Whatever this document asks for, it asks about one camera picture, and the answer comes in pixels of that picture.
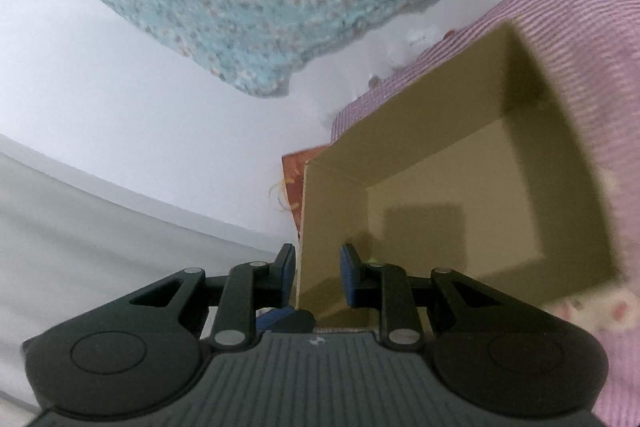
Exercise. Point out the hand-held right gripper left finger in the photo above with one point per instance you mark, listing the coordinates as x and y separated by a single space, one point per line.
287 269

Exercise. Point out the white floral cloth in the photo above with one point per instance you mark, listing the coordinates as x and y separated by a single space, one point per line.
595 309

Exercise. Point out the gingham-covered cardboard box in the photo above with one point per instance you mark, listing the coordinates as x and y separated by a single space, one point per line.
575 37

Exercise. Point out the brown cardboard box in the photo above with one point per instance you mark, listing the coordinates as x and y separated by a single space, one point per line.
450 187

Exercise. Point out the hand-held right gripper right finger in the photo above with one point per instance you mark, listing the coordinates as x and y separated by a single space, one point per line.
348 274

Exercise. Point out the red paper bag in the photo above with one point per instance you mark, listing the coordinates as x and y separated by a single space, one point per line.
292 187

